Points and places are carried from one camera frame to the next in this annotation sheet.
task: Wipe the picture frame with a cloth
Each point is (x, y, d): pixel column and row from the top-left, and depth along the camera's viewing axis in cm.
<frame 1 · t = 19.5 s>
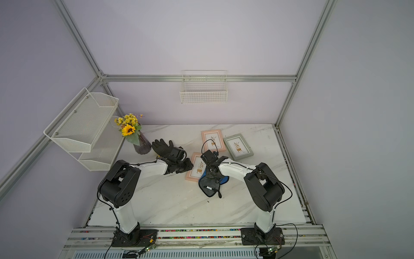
left hand: (191, 167, 97), fingers open
right hand: (213, 175, 94), fingers closed
blue microfibre cloth: (209, 186, 87), point 5 cm above the table
black yellow work glove: (161, 148, 106), point 3 cm above the table
sunflower bouquet: (130, 127, 88), point 25 cm above the table
dark glass vase: (144, 146, 103), point 6 cm above the table

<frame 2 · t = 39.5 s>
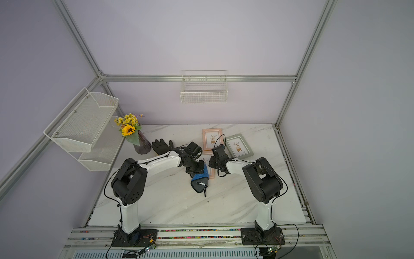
left hand: (201, 172, 91), fingers closed
right hand: (212, 164, 100), fingers open
blue microfibre cloth: (205, 174, 92), point 5 cm above the table
the other named things where they were.

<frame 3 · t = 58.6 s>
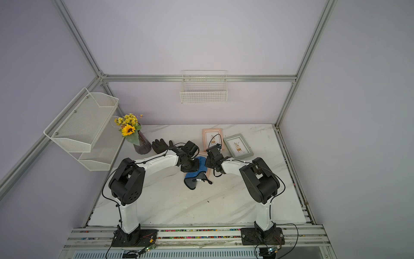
left hand: (196, 170, 93), fingers closed
right hand: (210, 163, 100), fingers open
blue microfibre cloth: (202, 168, 94), point 5 cm above the table
the other named things where they were.

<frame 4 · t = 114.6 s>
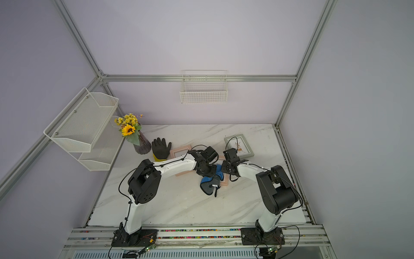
left hand: (211, 175, 91), fingers closed
right hand: (226, 170, 97), fingers closed
blue microfibre cloth: (207, 184, 88), point 5 cm above the table
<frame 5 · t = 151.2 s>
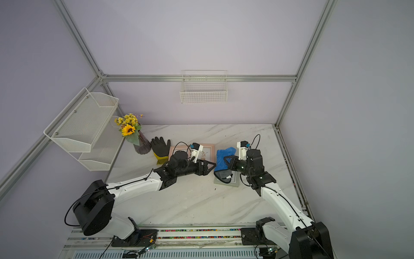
left hand: (210, 165, 79), fingers open
right hand: (224, 160, 81), fingers closed
blue microfibre cloth: (220, 163, 78), point 21 cm above the table
